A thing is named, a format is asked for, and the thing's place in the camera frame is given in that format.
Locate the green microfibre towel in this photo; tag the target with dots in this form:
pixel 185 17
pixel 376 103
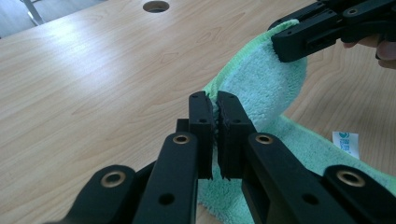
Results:
pixel 264 81

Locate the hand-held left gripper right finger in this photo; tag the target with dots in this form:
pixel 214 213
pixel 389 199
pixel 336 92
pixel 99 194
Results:
pixel 233 140

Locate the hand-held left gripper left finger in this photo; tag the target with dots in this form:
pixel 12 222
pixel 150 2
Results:
pixel 202 137

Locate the white metal desk frame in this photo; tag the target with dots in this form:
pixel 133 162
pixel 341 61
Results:
pixel 32 12

